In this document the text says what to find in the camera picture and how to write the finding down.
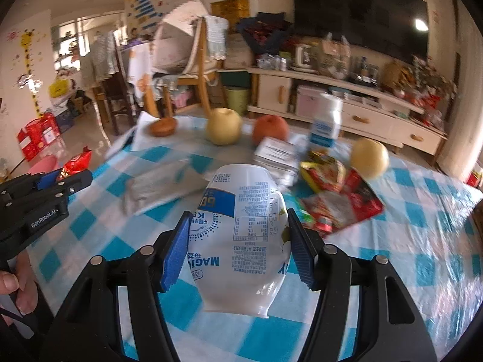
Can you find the blue white checkered tablecloth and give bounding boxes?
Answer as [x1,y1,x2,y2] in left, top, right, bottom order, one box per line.
[29,117,482,361]

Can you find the black wall television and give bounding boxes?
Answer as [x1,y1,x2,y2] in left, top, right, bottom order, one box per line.
[293,0,429,63]

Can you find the green waste bin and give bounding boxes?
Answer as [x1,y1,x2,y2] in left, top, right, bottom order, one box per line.
[225,87,250,116]

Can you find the wooden chair with cloths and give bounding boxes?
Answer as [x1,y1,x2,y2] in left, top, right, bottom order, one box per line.
[152,0,229,117]

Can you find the person's left hand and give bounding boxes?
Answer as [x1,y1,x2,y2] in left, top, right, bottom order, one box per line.
[0,250,38,316]

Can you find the yellow pear right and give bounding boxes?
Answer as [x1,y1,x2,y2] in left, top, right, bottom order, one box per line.
[350,138,390,180]

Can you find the red crumpled snack bag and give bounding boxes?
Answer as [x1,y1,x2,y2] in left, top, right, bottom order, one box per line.
[300,168,384,236]

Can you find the red apple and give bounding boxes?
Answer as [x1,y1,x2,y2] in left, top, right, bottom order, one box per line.
[252,114,290,145]

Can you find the yellow red snack bag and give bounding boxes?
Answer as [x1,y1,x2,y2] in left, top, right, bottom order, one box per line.
[300,151,345,194]

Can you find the white grey wipes pouch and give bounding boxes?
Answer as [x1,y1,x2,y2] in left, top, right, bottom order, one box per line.
[123,159,207,217]

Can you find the upright white yogurt bottle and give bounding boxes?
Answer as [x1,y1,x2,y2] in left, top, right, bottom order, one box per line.
[309,94,343,151]

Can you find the dark flower bouquet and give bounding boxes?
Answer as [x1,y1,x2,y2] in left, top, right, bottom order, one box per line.
[236,12,292,56]

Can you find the yellow pear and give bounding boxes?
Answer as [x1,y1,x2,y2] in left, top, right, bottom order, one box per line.
[350,138,390,180]
[206,108,243,146]

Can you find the clear plastic bag on cabinet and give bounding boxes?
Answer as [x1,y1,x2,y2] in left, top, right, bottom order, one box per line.
[319,32,351,80]

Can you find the red gift boxes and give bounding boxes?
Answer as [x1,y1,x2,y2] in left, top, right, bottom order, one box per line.
[17,112,61,161]

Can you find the white paper napkin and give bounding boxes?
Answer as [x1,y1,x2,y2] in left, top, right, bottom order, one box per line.
[131,111,207,151]

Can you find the pink storage box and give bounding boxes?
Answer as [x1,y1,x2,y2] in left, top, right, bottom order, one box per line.
[295,85,327,118]

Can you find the white electric kettle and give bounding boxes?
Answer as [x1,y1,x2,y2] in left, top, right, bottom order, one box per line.
[291,43,317,74]

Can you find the brown muffin cake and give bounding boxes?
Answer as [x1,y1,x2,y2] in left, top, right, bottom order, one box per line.
[148,117,178,137]

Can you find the yellow pear left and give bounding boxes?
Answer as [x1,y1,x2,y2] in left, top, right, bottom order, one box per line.
[206,108,243,146]

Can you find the cream tv cabinet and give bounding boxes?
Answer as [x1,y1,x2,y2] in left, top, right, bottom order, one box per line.
[247,68,446,155]

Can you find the dark wooden dining chair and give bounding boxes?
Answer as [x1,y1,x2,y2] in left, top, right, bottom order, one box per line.
[90,30,136,136]

